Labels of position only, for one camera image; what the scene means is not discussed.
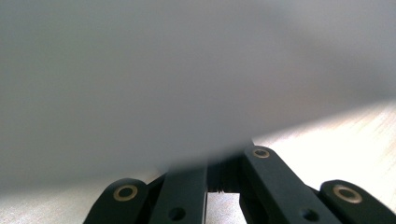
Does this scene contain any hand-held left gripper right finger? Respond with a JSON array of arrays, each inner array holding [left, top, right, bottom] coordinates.
[[223, 145, 344, 224]]

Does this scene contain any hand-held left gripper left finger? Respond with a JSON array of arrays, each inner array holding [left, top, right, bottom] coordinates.
[[148, 158, 226, 224]]

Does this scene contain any large grey blurred sheet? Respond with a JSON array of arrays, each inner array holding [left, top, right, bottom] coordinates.
[[0, 0, 396, 195]]

